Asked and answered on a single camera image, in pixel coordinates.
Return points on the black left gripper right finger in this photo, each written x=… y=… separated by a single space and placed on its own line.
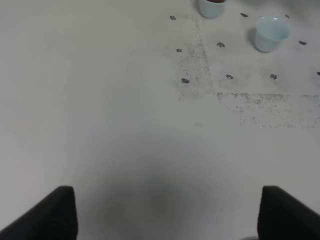
x=283 y=217

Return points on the far light blue teacup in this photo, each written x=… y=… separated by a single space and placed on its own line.
x=211 y=9

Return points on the light blue teacup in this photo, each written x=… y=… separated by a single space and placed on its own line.
x=269 y=33
x=211 y=9

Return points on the near light blue teacup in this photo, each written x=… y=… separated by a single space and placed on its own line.
x=269 y=33

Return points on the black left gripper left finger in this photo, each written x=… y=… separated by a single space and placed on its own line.
x=53 y=218

